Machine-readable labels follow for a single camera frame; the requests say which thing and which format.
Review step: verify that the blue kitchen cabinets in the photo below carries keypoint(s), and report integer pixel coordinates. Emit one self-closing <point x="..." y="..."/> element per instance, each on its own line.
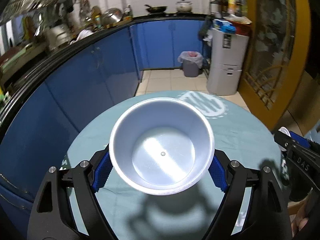
<point x="62" y="95"/>

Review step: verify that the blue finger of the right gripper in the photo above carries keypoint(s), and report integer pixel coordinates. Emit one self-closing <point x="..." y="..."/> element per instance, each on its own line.
<point x="303" y="139"/>

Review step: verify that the black wok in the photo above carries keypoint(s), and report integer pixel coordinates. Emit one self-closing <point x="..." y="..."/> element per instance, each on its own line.
<point x="155" y="10"/>

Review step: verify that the black wire rack shelf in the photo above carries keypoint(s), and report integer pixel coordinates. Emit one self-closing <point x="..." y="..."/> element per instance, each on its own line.
<point x="225" y="8"/>

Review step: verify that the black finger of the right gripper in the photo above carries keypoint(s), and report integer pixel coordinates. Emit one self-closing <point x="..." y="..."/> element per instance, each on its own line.
<point x="283" y="139"/>

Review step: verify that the white cooking pot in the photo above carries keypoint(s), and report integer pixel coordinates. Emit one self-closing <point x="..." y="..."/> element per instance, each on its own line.
<point x="183" y="6"/>

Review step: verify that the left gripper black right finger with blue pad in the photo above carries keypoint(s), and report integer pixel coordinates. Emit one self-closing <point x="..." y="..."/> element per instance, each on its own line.
<point x="267" y="216"/>

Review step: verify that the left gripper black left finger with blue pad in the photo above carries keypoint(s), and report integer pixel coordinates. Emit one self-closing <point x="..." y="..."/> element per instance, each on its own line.
<point x="51" y="215"/>

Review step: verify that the grey bin with bag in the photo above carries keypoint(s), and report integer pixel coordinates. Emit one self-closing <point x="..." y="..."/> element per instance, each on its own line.
<point x="191" y="62"/>

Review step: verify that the white drawer cabinet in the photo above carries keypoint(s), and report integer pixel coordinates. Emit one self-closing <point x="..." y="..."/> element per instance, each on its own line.
<point x="228" y="52"/>

